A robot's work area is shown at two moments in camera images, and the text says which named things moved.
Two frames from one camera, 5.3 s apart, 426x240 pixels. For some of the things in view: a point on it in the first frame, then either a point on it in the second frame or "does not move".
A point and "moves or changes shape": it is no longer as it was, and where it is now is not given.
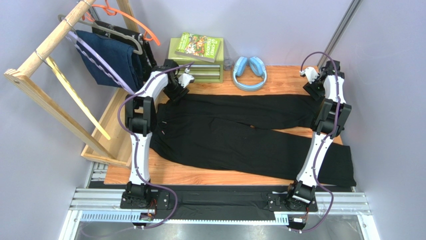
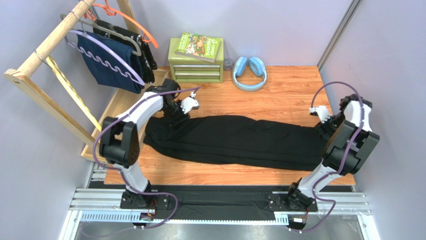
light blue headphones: [258, 68] does not move
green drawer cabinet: [202, 70] does not move
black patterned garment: [147, 58] does not move
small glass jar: [228, 64] does not move
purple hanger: [115, 82] → [98, 59]
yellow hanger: [77, 96] does not move
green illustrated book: [204, 48] does not move
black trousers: [266, 137] moves or changes shape
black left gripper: [175, 96] → [180, 117]
